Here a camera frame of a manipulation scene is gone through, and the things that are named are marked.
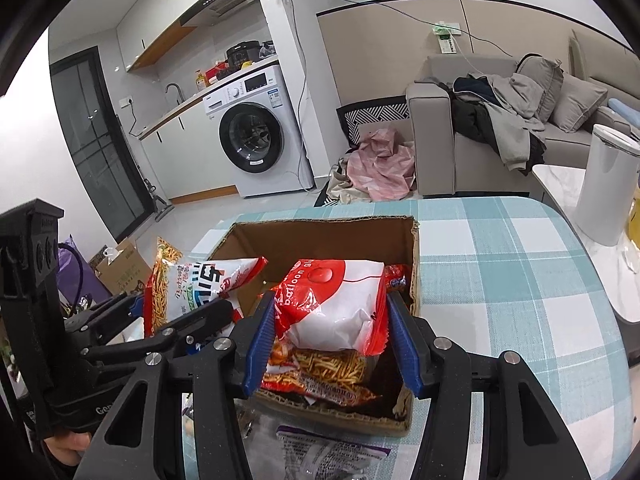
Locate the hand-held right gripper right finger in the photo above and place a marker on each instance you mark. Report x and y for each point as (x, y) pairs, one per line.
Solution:
(405, 345)

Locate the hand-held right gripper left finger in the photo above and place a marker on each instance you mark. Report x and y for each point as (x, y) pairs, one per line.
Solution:
(260, 345)

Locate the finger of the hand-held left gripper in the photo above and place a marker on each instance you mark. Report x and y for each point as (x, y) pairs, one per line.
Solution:
(200, 317)
(112, 312)

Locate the large white red stick-snack bag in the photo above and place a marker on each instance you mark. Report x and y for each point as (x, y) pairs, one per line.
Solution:
(185, 285)

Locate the red white balloon-print snack packet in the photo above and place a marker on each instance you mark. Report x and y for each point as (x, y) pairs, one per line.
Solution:
(335, 310)

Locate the brown cardboard box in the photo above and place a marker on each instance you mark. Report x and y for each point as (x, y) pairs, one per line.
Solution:
(320, 240)

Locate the person's left hand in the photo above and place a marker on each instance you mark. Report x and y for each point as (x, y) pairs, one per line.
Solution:
(70, 447)

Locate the purple plastic bag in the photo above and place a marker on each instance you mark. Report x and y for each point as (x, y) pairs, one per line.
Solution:
(80, 280)

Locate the small printed cardboard box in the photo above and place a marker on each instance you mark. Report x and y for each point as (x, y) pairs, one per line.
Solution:
(125, 267)

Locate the small red snack packet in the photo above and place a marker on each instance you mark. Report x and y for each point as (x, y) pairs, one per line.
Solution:
(397, 276)

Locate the small red noodle-snack packet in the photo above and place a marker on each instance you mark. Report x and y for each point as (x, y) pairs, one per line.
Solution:
(325, 370)

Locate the teal checked tablecloth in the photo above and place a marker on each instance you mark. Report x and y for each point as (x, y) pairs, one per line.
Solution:
(500, 285)

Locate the stick vacuum cleaner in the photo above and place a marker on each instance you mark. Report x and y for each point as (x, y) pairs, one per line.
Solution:
(159, 207)

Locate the grey white snack packet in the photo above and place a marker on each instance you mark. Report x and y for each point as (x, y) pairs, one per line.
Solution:
(330, 452)

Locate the black glass door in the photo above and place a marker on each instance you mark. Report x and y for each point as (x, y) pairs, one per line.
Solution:
(90, 145)

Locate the white kitchen counter cabinet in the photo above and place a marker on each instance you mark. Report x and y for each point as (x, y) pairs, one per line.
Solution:
(190, 160)

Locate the beige cloth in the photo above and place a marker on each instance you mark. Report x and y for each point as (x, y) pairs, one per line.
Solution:
(340, 187)

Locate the pink cloth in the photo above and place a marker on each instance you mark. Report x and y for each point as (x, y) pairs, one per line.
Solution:
(382, 165)

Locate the white washing machine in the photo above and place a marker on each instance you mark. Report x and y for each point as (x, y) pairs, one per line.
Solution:
(250, 140)

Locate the beige sofa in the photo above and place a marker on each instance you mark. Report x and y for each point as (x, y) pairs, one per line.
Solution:
(432, 150)

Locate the white marble side table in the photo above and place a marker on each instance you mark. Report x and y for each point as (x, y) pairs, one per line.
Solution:
(557, 185)

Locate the chrome sink faucet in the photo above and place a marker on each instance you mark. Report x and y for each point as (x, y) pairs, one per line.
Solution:
(174, 87)

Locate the black white patterned basket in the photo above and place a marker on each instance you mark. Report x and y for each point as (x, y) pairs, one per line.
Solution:
(367, 112)

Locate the yellow bottle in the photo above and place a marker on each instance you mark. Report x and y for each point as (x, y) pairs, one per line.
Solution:
(200, 81)

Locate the dark clothes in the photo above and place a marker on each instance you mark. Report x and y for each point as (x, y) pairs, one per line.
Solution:
(470, 115)

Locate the red box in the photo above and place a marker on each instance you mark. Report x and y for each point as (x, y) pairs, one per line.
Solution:
(217, 72)

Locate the grey jacket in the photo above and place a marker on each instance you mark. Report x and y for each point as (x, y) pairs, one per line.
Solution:
(515, 120)

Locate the white cylindrical bin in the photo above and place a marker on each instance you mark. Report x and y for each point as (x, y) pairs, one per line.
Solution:
(602, 185)

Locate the yellow plastic bag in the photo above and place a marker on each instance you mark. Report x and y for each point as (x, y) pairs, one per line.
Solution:
(632, 225)

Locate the black rice cooker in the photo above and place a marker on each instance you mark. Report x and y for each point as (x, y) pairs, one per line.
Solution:
(243, 54)

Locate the grey cushion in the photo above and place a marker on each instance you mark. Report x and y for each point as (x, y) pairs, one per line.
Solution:
(542, 82)

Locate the beige cushion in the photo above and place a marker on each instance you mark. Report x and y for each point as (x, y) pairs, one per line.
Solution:
(577, 102)

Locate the silver range hood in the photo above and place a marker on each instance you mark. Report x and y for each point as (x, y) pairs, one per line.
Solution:
(225, 2)

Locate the light blue pillow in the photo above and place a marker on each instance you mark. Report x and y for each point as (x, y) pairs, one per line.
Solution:
(625, 110)

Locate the white wall cabinet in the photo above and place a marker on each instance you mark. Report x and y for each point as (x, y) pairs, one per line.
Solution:
(150, 35)

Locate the white wall remote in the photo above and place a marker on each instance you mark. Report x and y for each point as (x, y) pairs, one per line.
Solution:
(446, 42)

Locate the wall socket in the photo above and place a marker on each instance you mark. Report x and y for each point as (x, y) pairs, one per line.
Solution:
(446, 26)

